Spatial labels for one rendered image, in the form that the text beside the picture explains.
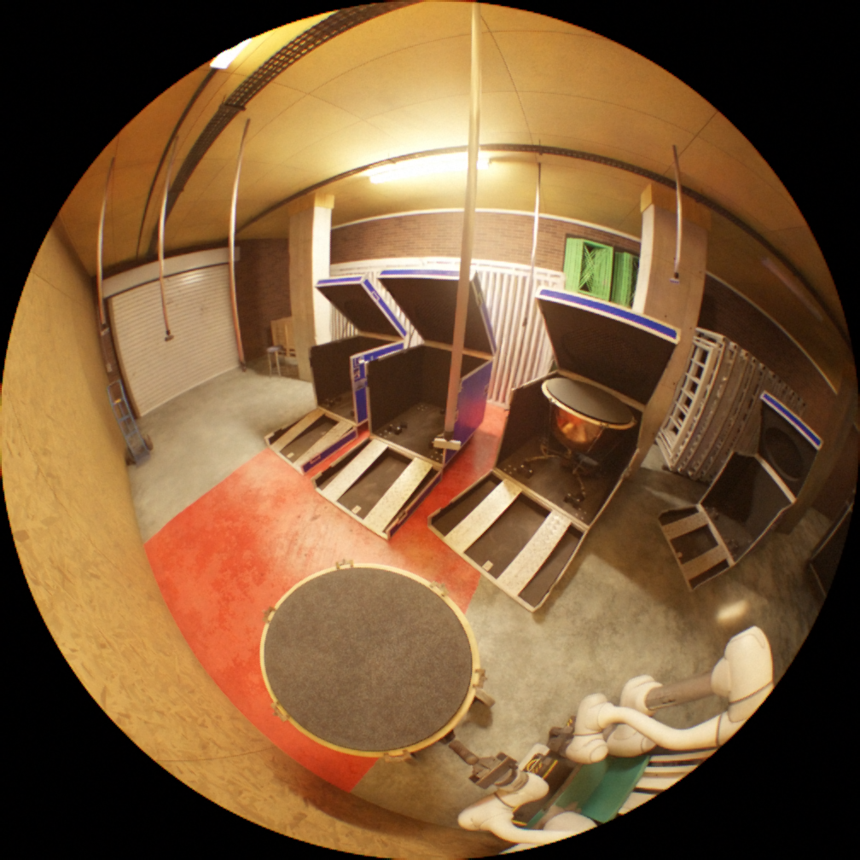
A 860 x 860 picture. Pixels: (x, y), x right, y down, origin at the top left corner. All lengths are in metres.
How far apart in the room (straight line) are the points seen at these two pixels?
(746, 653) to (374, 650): 1.04
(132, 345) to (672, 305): 8.23
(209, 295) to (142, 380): 2.39
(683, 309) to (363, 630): 3.25
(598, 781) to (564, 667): 0.85
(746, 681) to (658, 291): 2.74
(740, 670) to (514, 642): 1.34
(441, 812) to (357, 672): 1.28
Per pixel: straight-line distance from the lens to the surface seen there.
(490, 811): 1.07
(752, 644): 0.91
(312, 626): 0.93
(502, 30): 1.86
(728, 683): 0.94
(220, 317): 6.87
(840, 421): 6.37
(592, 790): 1.61
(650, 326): 1.77
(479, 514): 2.07
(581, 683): 1.96
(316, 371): 3.25
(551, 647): 1.88
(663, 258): 2.94
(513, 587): 1.87
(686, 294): 3.02
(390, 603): 0.91
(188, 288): 6.70
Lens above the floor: 1.66
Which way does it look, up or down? 33 degrees down
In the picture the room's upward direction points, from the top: 4 degrees clockwise
